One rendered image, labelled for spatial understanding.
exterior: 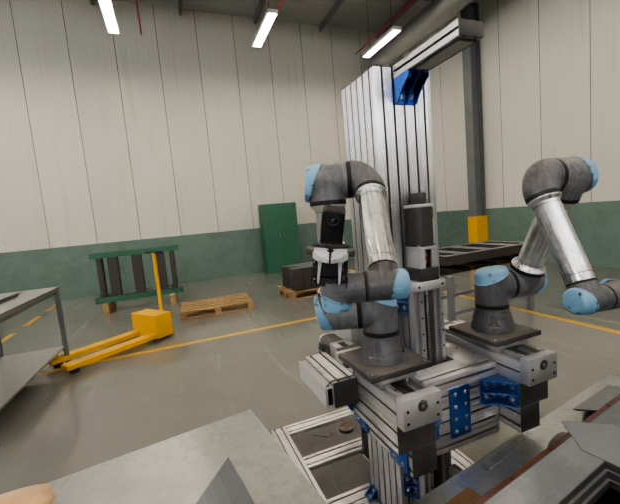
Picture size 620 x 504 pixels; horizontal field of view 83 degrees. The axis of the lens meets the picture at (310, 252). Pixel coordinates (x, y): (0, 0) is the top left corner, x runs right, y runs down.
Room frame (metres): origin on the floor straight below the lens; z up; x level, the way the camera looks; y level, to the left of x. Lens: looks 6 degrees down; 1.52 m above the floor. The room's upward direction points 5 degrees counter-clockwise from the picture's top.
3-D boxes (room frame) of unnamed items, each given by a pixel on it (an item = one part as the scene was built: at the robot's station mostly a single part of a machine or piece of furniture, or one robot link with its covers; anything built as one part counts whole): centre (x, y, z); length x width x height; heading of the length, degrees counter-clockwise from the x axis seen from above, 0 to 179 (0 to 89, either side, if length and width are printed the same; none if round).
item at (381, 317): (1.13, -0.20, 1.20); 0.13 x 0.12 x 0.14; 85
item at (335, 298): (0.87, -0.07, 1.33); 0.11 x 0.08 x 0.11; 85
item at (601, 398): (1.29, -1.13, 0.70); 0.39 x 0.12 x 0.04; 119
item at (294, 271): (6.97, 0.02, 0.28); 1.20 x 0.80 x 0.57; 113
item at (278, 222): (10.18, 0.82, 0.98); 1.00 x 0.49 x 1.95; 111
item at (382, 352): (1.13, -0.21, 1.09); 0.15 x 0.15 x 0.10
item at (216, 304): (6.20, 1.75, 0.07); 1.20 x 0.80 x 0.14; 108
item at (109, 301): (7.04, 3.47, 0.58); 1.60 x 0.60 x 1.17; 107
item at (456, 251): (4.70, -2.15, 0.46); 1.66 x 0.84 x 0.91; 113
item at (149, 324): (4.49, 2.62, 0.61); 1.42 x 0.56 x 1.22; 147
